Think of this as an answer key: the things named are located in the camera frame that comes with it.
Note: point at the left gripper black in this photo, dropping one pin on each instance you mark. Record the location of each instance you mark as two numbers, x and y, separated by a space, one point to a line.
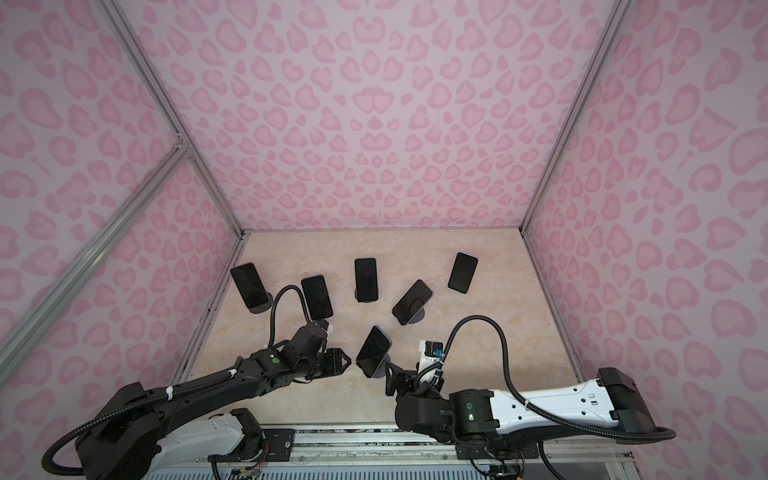
336 355

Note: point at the far left grey stand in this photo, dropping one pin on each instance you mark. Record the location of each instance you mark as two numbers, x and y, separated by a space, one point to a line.
264 306

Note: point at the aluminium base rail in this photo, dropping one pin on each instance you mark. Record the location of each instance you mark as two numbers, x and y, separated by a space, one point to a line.
380 451

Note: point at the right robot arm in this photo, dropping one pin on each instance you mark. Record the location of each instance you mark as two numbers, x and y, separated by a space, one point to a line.
498 421

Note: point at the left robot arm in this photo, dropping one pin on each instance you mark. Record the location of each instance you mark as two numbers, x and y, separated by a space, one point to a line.
123 439

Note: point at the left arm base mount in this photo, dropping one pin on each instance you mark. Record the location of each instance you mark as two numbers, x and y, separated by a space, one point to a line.
270 445

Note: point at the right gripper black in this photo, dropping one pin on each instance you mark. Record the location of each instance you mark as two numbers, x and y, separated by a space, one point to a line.
406 381

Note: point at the centre right grey stand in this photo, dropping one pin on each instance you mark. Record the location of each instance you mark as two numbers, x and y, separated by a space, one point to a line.
417 317

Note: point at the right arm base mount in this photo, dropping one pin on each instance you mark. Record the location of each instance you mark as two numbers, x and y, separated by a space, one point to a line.
496 452

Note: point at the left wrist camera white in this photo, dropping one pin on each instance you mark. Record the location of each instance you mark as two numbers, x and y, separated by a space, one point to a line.
323 325

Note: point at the grey phone stand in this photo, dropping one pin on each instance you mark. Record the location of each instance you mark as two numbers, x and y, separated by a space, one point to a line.
382 369

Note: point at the black phone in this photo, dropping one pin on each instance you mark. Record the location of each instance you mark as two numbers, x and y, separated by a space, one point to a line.
317 298
462 273
374 349
366 279
249 284

